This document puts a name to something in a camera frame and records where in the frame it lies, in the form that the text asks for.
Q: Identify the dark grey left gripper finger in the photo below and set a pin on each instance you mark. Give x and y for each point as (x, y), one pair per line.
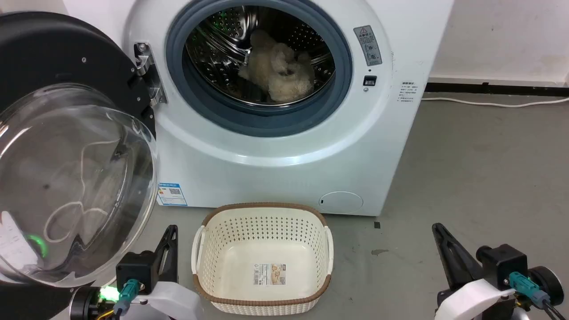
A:
(169, 258)

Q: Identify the black baseboard strip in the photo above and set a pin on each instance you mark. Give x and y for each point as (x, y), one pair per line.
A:
(498, 89)

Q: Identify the round white filter cover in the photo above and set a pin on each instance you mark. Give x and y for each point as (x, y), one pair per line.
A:
(341, 202)

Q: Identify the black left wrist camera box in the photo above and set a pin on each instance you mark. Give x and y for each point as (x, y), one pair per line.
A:
(134, 269)

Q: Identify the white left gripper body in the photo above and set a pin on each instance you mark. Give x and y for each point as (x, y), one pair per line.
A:
(173, 300)

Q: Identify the stainless steel drum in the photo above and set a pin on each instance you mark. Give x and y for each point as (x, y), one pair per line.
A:
(222, 44)

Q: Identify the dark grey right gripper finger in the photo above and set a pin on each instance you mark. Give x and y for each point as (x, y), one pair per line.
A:
(455, 260)

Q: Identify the small printed text sticker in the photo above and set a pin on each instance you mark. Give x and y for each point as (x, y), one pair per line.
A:
(407, 92)

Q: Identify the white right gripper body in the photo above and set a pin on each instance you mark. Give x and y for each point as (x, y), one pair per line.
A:
(475, 300)

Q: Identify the cream plastic laundry basket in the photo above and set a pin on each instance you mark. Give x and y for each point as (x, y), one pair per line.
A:
(262, 244)

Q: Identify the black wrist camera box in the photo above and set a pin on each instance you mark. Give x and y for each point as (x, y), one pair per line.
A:
(134, 269)
(502, 264)

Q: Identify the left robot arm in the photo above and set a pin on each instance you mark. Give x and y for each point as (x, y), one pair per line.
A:
(86, 304)

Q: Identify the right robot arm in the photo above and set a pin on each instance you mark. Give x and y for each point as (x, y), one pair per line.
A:
(546, 284)

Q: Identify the white front-load washing machine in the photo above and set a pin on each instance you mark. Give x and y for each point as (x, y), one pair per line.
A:
(275, 178)

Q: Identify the grey warning label sticker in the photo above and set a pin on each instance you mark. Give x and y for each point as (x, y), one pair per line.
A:
(368, 45)

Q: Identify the beige plush toy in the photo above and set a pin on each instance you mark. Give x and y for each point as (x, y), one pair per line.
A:
(278, 73)

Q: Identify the black door latch slot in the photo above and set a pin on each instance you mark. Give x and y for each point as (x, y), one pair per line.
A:
(370, 81)

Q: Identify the black washing machine door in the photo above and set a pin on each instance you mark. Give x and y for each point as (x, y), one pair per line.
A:
(49, 58)

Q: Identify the blue energy label sticker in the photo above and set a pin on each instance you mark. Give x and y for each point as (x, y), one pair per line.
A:
(172, 194)

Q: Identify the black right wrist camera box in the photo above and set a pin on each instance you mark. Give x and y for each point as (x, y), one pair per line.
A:
(502, 264)

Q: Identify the basket product label sticker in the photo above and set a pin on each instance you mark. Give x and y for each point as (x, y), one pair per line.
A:
(269, 274)

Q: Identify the metal door hinge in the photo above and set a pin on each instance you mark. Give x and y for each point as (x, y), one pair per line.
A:
(150, 75)

